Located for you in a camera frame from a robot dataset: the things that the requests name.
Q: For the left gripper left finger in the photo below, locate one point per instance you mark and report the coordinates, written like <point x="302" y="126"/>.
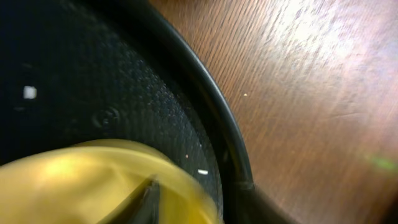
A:
<point x="140" y="206"/>

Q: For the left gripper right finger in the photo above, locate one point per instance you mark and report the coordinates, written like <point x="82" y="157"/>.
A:
<point x="257" y="208"/>

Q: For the yellow bowl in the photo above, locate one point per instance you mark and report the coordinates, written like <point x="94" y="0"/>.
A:
<point x="86" y="182"/>

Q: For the round black tray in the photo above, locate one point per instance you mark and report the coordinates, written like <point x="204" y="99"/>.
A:
<point x="75" y="71"/>

